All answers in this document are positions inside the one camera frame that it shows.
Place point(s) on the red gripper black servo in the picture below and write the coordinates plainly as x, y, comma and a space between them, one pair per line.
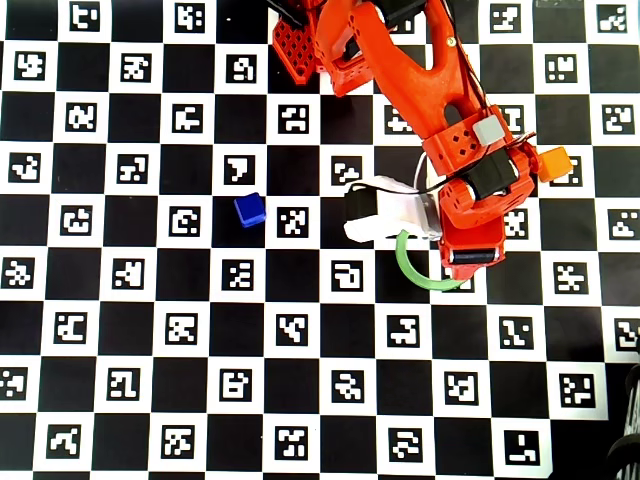
472, 256

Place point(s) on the blue cube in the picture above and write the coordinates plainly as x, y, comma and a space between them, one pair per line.
250, 209

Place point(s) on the orange cube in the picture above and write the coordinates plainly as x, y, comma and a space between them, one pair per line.
557, 165

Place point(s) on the black ribbed holder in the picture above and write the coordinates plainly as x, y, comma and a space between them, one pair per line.
634, 450

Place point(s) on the black white marker board mat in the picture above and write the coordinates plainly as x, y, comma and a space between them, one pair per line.
125, 327

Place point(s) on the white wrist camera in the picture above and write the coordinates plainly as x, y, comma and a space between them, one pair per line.
395, 210

